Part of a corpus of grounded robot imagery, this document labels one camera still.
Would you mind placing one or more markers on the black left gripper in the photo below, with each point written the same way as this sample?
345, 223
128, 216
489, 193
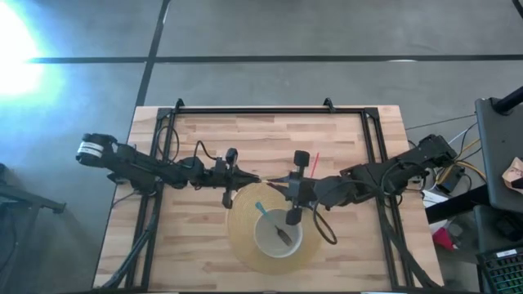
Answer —
226, 179

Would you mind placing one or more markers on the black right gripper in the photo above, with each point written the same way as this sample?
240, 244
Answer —
300, 190

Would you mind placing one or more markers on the grey ceramic bowl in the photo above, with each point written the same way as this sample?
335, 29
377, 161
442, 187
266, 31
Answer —
269, 245

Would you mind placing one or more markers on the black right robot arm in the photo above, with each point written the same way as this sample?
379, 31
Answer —
408, 163

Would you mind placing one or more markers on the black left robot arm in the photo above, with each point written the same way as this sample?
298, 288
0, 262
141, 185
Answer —
139, 167

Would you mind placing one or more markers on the round yellow woven placemat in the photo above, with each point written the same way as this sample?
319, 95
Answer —
239, 228

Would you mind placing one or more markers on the white paper on floor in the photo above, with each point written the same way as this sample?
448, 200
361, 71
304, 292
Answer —
431, 200

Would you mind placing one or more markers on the black power box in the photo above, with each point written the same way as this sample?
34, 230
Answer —
449, 179

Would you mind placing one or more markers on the black angled bar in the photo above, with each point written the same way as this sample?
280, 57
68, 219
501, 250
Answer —
449, 208

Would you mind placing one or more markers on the red object on floor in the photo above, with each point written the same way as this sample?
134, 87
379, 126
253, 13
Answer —
442, 239

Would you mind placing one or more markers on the black floor stand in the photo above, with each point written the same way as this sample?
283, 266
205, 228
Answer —
41, 202

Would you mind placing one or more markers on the dark grey side table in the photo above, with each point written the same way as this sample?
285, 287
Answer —
502, 139

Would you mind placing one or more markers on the brown crumpled paper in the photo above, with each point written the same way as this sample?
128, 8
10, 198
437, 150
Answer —
512, 173

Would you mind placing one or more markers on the black backlit keyboard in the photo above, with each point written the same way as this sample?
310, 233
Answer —
502, 273

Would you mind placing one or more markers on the black pole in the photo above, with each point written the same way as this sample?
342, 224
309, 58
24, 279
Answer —
510, 102

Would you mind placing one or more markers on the black metal table frame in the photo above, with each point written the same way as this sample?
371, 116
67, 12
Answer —
265, 110

